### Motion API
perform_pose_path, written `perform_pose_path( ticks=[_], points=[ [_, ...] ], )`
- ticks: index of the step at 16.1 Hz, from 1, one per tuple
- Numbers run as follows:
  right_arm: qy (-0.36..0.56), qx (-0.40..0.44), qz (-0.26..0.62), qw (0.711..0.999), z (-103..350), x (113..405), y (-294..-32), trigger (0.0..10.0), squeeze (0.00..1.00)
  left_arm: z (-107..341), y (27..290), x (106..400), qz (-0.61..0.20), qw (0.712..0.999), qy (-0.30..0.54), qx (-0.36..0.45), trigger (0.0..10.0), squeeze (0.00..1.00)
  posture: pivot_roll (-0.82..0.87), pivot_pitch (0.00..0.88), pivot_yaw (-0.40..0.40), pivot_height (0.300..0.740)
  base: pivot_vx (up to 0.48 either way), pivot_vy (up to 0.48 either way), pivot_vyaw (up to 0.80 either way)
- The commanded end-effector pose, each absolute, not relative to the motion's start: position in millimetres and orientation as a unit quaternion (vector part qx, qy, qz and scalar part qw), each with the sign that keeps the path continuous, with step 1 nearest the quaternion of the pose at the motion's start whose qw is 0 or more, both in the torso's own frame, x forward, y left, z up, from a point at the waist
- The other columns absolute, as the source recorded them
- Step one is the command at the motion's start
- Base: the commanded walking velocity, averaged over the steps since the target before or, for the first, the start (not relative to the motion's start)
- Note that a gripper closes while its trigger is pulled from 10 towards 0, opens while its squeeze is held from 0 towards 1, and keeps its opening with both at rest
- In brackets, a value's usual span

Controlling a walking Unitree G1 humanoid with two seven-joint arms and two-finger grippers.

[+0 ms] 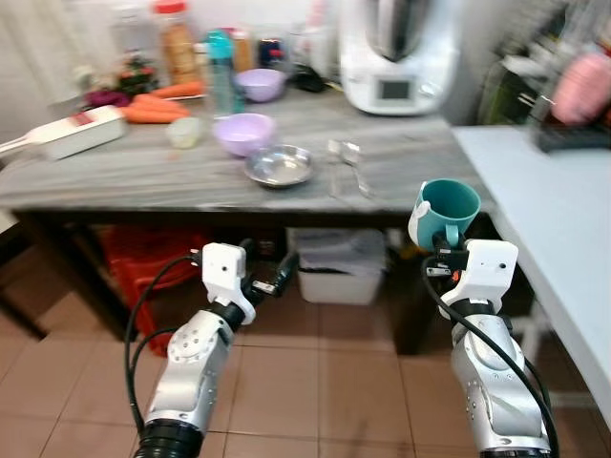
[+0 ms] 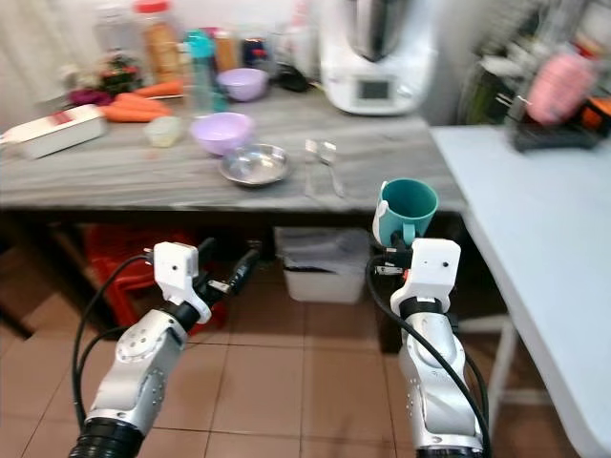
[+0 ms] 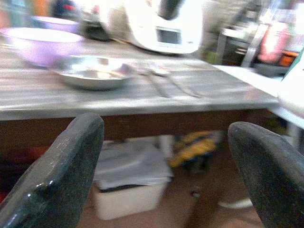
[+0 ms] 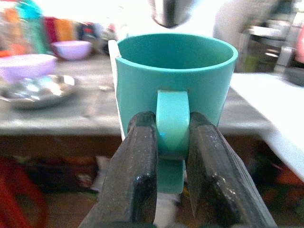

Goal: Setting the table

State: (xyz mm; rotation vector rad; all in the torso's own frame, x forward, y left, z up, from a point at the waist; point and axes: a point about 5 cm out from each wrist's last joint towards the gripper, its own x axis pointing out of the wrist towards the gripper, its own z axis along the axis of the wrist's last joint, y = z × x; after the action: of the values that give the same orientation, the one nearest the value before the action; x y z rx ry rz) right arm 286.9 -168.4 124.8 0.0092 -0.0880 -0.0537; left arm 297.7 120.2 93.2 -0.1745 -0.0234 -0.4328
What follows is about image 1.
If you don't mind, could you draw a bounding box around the black dish rack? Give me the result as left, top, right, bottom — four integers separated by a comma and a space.
496, 38, 611, 155

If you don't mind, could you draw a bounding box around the slim orange carrot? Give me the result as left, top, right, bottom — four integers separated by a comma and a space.
153, 80, 207, 100

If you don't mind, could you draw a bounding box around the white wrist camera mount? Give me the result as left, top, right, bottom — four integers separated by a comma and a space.
447, 239, 520, 317
200, 242, 258, 326

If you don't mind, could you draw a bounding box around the stainless steel bowl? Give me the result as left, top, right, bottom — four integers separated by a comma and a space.
242, 144, 317, 190

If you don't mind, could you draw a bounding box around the small flower plant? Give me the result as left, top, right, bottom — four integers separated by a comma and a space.
114, 52, 159, 97

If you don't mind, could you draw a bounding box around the dark glass jar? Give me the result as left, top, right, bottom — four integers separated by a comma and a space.
257, 36, 288, 71

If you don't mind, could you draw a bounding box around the white kitchen food processor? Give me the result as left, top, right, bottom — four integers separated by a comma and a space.
338, 0, 467, 118

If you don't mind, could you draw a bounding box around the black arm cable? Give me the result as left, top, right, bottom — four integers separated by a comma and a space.
422, 271, 560, 457
123, 252, 207, 432

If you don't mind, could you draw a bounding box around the metal fork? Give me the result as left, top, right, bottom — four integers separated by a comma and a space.
327, 139, 344, 198

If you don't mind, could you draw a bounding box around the teal plastic cup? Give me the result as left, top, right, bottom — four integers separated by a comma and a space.
408, 177, 482, 252

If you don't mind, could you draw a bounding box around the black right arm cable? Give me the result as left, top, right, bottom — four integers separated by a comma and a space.
422, 271, 560, 457

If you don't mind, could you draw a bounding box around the small black object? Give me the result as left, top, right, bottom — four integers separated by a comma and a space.
290, 66, 331, 94

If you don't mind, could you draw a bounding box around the small purple plastic bowl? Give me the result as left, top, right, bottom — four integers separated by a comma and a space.
234, 68, 286, 104

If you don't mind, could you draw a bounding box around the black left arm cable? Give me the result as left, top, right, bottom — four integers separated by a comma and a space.
123, 252, 207, 432

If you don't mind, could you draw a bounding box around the metal spoon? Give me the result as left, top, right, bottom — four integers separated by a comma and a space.
339, 140, 375, 199

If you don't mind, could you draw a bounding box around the large orange carrot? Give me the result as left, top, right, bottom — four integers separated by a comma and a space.
118, 93, 193, 126

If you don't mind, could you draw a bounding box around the pink plastic container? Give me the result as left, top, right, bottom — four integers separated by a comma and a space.
551, 52, 611, 128

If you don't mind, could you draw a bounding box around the teal water bottle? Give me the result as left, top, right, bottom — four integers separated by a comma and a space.
206, 29, 238, 118

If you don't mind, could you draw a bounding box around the red lidded food jar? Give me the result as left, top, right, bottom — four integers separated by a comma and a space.
152, 0, 200, 88

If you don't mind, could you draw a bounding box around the clear plastic bottle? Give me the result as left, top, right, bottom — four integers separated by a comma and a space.
108, 4, 159, 60

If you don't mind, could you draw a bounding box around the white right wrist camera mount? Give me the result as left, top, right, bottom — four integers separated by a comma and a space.
447, 239, 520, 317

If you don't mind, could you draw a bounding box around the large purple plastic bowl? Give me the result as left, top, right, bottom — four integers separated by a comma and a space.
211, 113, 279, 158

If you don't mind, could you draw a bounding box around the white rectangular box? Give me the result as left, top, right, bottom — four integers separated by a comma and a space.
0, 104, 128, 161

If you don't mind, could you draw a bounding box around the orange seasoning bottle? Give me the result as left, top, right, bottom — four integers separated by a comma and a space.
230, 29, 255, 76

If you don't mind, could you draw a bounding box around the purple onion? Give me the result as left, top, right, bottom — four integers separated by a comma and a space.
85, 89, 131, 109

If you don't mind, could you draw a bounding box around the red plastic crate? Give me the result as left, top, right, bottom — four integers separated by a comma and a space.
94, 224, 207, 356

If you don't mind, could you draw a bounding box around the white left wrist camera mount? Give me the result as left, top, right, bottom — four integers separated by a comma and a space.
200, 242, 258, 326

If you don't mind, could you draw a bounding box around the white lined waste bin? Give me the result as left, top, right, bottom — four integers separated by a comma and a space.
289, 227, 389, 307

